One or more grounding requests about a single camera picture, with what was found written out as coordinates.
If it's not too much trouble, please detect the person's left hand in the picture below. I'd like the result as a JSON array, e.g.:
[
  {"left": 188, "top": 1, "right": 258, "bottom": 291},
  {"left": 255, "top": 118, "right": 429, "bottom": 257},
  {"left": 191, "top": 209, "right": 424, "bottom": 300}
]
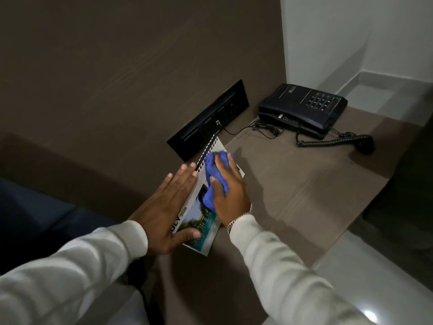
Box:
[{"left": 129, "top": 163, "right": 203, "bottom": 256}]

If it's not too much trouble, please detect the person's right hand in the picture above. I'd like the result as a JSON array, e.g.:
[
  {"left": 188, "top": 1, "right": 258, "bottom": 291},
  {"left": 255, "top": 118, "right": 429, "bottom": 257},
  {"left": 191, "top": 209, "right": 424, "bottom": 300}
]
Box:
[{"left": 209, "top": 153, "right": 253, "bottom": 228}]

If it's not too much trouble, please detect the spiral-bound desk calendar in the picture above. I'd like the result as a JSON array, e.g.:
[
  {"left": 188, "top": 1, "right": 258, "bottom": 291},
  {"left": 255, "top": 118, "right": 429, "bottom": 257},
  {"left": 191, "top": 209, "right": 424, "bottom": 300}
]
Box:
[{"left": 171, "top": 131, "right": 245, "bottom": 257}]

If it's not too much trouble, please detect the blue cleaning cloth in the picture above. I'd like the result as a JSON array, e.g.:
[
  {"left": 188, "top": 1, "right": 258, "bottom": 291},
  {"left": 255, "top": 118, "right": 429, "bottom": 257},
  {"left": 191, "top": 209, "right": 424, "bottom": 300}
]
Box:
[{"left": 202, "top": 151, "right": 236, "bottom": 212}]

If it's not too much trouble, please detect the person's right forearm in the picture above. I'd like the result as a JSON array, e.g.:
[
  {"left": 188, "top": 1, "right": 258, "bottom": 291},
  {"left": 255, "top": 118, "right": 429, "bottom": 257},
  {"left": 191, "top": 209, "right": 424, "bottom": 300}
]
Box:
[{"left": 229, "top": 214, "right": 374, "bottom": 325}]

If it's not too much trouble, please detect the person's left forearm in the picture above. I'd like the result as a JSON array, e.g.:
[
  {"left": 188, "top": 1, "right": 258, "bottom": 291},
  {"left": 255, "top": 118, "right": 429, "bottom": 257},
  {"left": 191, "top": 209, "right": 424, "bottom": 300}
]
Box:
[{"left": 0, "top": 220, "right": 150, "bottom": 325}]

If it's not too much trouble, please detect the black telephone handset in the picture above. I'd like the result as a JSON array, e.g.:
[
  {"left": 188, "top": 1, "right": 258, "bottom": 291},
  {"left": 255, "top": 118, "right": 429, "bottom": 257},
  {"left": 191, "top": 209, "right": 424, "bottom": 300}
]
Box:
[{"left": 258, "top": 103, "right": 334, "bottom": 140}]

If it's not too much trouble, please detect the black telephone base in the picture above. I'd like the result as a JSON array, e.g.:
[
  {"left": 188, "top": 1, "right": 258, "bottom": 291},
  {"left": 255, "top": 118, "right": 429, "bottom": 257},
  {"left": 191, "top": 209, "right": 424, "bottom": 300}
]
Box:
[{"left": 261, "top": 83, "right": 348, "bottom": 134}]

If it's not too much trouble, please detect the dark chair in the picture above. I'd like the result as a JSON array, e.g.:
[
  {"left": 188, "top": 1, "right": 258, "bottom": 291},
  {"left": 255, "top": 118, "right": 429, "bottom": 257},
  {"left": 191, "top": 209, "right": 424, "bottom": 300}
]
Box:
[{"left": 361, "top": 113, "right": 433, "bottom": 292}]

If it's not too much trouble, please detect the gold bracelet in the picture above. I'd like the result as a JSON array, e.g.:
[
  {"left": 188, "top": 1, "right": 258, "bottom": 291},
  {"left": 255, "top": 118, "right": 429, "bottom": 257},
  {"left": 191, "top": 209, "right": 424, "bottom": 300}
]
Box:
[{"left": 227, "top": 204, "right": 253, "bottom": 234}]

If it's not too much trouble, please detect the black wall socket panel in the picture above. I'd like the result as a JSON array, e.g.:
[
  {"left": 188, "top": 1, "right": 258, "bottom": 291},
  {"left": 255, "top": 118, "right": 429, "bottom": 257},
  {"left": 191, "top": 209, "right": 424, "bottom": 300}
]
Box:
[{"left": 166, "top": 79, "right": 250, "bottom": 163}]

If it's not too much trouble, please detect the thin black cable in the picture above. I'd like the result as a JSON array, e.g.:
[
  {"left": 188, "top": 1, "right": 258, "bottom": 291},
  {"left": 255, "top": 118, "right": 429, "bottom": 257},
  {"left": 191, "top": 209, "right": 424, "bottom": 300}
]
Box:
[{"left": 215, "top": 119, "right": 285, "bottom": 139}]

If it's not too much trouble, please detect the black coiled phone cord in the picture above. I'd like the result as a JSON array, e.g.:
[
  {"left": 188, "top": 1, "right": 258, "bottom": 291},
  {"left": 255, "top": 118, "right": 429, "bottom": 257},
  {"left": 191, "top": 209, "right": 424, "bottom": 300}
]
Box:
[{"left": 296, "top": 127, "right": 375, "bottom": 156}]

